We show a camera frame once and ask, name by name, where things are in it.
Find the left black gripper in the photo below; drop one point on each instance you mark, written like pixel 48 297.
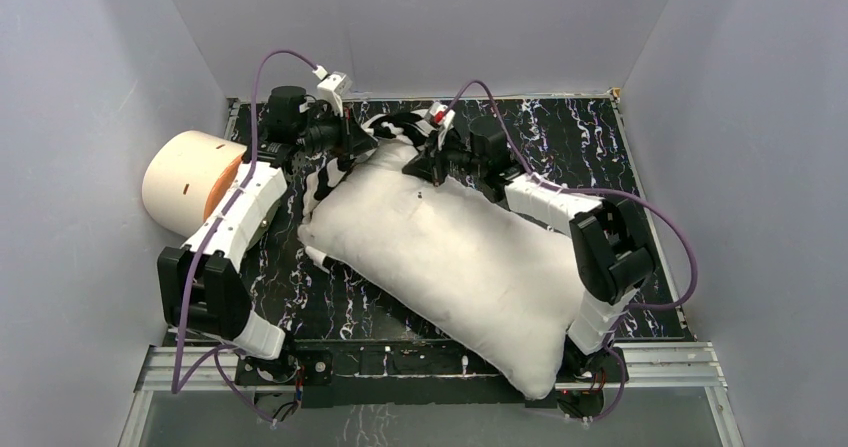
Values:
pixel 348 135

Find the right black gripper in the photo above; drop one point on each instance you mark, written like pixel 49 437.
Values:
pixel 430 165

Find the black white striped pillowcase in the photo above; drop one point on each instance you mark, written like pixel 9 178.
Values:
pixel 410 128

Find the white pillow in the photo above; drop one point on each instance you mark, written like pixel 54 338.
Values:
pixel 503 287

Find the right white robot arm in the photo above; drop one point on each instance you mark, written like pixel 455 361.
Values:
pixel 612 252

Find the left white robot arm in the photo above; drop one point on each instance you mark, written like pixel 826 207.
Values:
pixel 200 284

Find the white orange cylinder roll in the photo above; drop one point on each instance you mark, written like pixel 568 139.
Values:
pixel 187 178

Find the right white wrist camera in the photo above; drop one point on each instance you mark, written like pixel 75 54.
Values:
pixel 442 121

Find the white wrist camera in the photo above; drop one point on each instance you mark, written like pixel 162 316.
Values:
pixel 333 88
pixel 442 121

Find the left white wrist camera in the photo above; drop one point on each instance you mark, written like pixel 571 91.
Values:
pixel 333 88

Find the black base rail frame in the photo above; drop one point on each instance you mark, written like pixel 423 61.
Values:
pixel 441 372

